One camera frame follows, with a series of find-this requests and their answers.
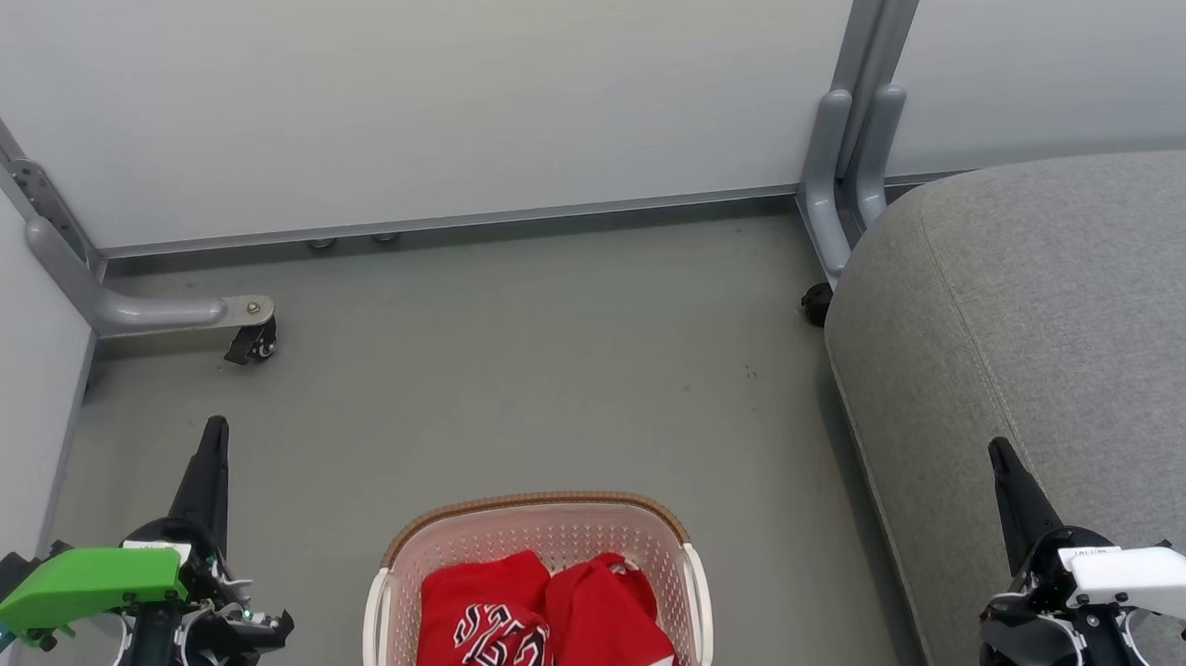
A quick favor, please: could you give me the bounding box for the red and white garment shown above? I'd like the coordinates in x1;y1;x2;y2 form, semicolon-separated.
541;549;682;666

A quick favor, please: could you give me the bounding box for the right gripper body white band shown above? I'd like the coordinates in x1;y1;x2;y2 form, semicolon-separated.
985;525;1186;642

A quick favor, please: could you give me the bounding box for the grey fabric sofa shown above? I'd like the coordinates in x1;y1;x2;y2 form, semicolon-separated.
809;128;1186;666

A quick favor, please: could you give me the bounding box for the grey partition bottom rail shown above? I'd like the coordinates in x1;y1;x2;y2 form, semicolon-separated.
101;155;803;289

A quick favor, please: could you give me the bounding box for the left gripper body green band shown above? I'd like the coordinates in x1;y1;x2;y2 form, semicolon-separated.
0;509;257;661

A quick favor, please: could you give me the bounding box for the long grey partition foot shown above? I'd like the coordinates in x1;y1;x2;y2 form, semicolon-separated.
793;86;862;287

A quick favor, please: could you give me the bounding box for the short grey partition foot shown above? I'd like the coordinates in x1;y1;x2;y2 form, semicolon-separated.
851;81;909;234

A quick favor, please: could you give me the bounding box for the grey partition foot tube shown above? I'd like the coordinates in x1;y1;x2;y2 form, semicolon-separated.
20;216;280;348

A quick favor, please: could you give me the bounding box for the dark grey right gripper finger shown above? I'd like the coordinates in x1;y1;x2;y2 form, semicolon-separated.
982;436;1069;581

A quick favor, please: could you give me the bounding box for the white laundry basket brown rim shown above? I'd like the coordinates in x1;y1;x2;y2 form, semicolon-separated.
361;480;722;666

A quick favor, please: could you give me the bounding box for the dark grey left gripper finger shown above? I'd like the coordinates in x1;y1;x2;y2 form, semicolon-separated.
167;413;236;559

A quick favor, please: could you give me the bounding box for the black round caster wheel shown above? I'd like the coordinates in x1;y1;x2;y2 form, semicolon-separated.
799;281;835;330

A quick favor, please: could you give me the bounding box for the grey slanted partition frame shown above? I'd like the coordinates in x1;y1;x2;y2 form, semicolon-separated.
0;67;117;283

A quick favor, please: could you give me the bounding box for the red jersey with lettering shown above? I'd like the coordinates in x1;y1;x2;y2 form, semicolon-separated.
414;546;560;666

